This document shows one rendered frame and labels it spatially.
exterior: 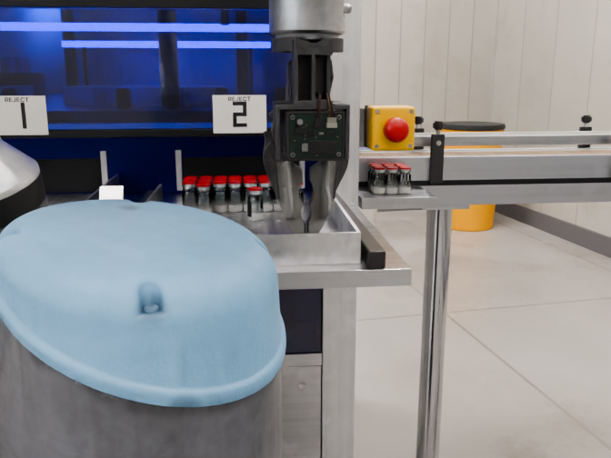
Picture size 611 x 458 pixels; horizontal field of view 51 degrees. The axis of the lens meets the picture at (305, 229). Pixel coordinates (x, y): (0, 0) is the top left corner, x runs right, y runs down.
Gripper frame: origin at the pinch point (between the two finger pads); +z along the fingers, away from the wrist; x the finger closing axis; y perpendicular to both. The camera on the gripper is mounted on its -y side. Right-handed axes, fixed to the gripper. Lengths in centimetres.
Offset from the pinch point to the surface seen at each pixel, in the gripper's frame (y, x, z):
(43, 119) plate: -36, -37, -10
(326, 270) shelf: 3.6, 1.9, 3.7
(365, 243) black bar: 0.8, 6.5, 1.7
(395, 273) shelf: 3.9, 9.3, 4.2
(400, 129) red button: -32.6, 18.5, -7.9
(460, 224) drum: -359, 147, 88
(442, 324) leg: -51, 33, 33
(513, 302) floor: -216, 124, 93
